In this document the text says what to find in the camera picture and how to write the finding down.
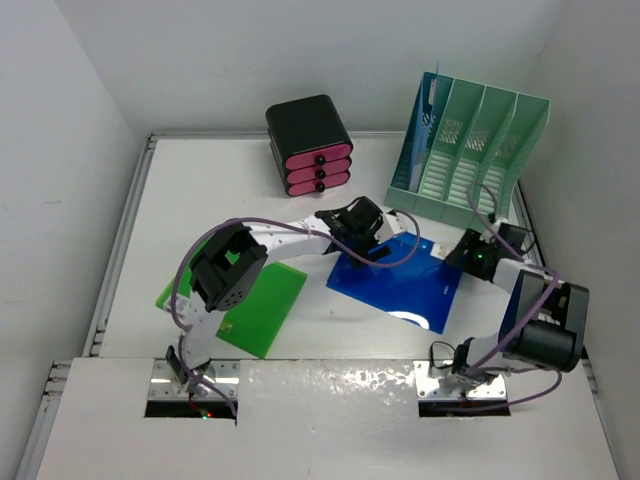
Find light blue notebook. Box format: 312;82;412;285
409;63;439;193

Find green file organizer rack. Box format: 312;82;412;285
385;73;551;230

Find pink middle drawer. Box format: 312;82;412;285
285;157;352;184

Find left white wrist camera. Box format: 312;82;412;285
374;212;408;243

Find green plastic folder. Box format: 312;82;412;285
155;249;308;360

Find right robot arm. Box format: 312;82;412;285
441;223;590;393

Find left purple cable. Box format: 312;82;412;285
169;208;422;419

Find black pink drawer organizer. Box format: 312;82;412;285
265;94;353;191

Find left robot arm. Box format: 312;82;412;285
164;196;406;389

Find pink top drawer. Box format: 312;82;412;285
284;143;353;170

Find pink drawer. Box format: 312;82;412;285
285;171;351;197
284;143;353;170
285;157;352;184

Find pink bottom drawer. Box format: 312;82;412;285
285;171;351;197

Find dark blue clipboard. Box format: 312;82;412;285
326;238;462;334

